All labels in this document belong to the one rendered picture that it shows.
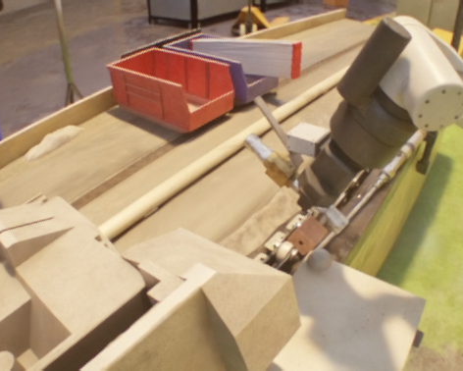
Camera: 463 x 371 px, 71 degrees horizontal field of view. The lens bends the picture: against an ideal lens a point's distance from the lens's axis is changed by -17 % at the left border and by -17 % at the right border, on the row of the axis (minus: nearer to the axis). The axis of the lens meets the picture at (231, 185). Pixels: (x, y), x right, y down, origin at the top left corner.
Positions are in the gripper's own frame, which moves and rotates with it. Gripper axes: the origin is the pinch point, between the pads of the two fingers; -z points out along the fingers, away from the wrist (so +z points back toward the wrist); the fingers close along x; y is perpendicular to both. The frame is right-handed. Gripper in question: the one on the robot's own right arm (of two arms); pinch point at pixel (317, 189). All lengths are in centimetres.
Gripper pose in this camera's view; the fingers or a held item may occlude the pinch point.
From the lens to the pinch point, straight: 53.1
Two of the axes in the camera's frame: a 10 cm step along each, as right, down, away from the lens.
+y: 7.1, 6.8, -1.9
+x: -6.2, 4.8, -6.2
